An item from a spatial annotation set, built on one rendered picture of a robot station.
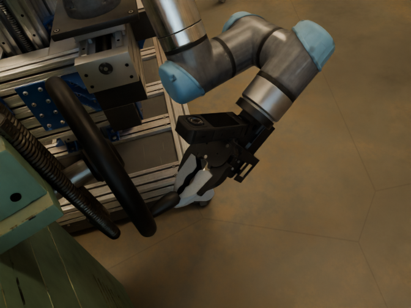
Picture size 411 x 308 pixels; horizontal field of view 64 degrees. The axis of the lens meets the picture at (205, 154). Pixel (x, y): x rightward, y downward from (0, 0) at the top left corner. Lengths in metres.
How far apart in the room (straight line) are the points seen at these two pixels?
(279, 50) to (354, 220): 0.96
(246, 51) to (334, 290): 0.92
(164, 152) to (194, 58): 0.85
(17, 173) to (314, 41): 0.43
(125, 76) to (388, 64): 1.54
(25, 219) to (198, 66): 0.32
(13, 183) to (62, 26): 0.59
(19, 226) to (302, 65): 0.44
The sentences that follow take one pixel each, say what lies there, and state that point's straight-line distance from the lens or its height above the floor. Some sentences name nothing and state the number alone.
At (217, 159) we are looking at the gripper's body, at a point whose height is 0.79.
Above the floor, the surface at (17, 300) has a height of 0.81.
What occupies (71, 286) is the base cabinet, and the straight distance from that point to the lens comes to 0.73.
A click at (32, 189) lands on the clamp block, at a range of 0.46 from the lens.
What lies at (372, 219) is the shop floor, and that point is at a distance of 1.41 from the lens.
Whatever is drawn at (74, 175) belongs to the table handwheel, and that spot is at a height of 0.82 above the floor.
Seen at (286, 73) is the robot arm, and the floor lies 0.88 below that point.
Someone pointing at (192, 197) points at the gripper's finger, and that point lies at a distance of 0.54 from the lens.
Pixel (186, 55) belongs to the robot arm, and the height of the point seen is 0.91.
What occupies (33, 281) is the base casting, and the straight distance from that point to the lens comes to 0.57.
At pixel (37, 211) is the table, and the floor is 0.87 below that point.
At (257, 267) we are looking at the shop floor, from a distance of 1.27.
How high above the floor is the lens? 1.19
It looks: 50 degrees down
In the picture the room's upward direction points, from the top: 13 degrees counter-clockwise
